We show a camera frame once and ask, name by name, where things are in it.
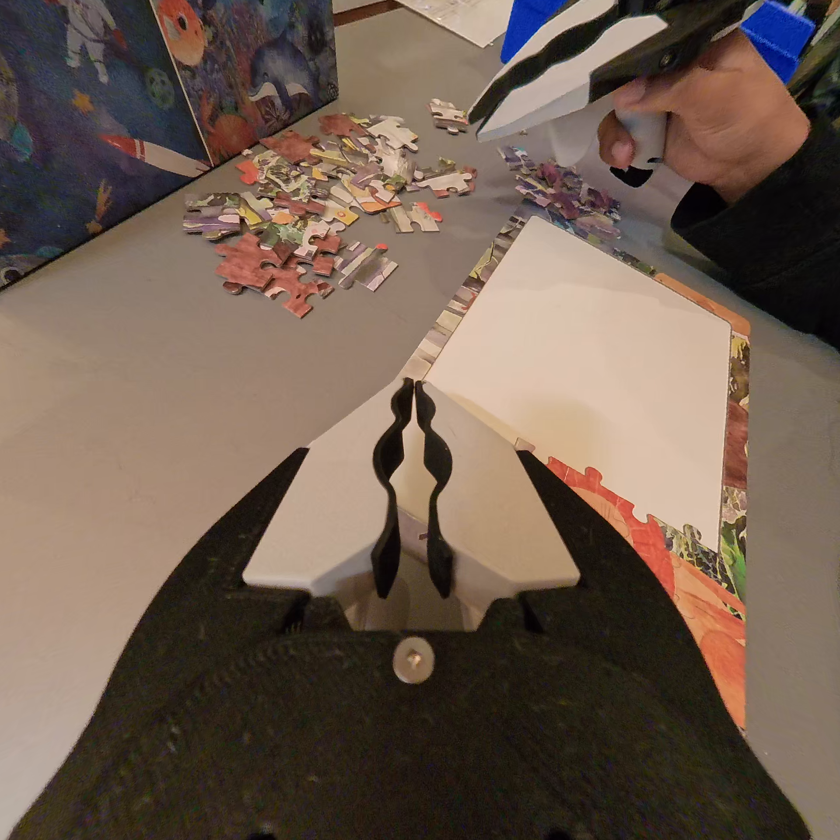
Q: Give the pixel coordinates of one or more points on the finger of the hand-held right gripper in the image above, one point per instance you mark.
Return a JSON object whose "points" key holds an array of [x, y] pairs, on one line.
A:
{"points": [[564, 26], [558, 92]]}

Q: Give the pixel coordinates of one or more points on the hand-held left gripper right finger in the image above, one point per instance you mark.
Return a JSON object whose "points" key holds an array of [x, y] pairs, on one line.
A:
{"points": [[505, 525]]}

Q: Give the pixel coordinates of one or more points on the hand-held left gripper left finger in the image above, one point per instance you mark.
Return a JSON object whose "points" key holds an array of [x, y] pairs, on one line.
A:
{"points": [[321, 525]]}

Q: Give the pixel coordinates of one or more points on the printed frame puzzle tray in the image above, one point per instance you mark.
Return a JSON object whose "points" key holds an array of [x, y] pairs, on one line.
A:
{"points": [[590, 367]]}

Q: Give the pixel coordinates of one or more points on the assembled lion puzzle section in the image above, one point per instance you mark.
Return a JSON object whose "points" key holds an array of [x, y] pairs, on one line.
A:
{"points": [[709, 623]]}

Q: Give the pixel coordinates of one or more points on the person's right forearm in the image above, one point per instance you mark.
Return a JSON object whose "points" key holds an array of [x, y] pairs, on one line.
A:
{"points": [[754, 262]]}

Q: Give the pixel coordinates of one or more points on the person's right hand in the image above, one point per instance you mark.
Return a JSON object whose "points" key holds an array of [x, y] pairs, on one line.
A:
{"points": [[735, 118]]}

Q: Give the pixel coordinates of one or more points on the blue plastic storage bin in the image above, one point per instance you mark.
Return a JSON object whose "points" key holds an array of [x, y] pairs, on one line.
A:
{"points": [[781, 33]]}

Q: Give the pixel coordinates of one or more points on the white paper sheet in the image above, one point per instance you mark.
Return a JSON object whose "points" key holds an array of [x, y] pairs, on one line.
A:
{"points": [[472, 19]]}

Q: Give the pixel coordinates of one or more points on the pile of loose puzzle pieces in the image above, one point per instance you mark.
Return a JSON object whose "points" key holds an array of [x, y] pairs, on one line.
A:
{"points": [[315, 197]]}

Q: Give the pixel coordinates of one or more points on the blue space print puzzle box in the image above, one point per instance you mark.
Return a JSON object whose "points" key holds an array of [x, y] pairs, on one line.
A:
{"points": [[98, 131]]}

